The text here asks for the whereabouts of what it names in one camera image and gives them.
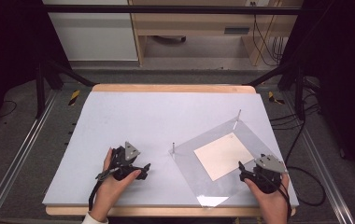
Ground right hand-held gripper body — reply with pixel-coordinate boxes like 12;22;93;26
247;154;289;194

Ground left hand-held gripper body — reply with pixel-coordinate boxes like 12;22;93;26
109;141;141;182

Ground painting print card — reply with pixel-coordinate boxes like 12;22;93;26
193;132;256;183

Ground clear acrylic photo frame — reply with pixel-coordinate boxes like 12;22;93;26
168;108;280;208

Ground person's right hand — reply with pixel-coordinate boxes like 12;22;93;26
244;173;292;224

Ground person's left hand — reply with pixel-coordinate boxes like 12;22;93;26
90;147;143;220

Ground white table mat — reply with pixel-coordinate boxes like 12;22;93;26
42;91;301;208

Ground black metal stand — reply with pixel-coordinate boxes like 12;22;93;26
35;58;96;119
246;60;308;121

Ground white cabinet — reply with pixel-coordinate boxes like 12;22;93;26
42;0;139;62

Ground black curtain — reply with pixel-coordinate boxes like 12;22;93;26
0;0;71;141
286;0;355;190

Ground light wooden desk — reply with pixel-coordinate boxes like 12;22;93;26
128;0;305;67

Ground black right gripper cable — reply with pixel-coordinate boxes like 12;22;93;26
277;178;293;222

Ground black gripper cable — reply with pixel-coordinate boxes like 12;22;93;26
277;178;293;222
88;166;121;212

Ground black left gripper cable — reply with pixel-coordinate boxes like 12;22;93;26
88;166;121;212

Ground black looped floor cable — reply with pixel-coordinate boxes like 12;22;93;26
285;118;327;207

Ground bundle of black floor cables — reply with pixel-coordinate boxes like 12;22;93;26
269;78;322;131

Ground thin black floor cable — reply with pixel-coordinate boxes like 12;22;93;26
0;99;18;119

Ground hanging cables under desk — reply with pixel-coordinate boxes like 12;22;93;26
249;1;289;67

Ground black horizontal frame bar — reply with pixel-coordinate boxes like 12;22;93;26
41;4;305;16

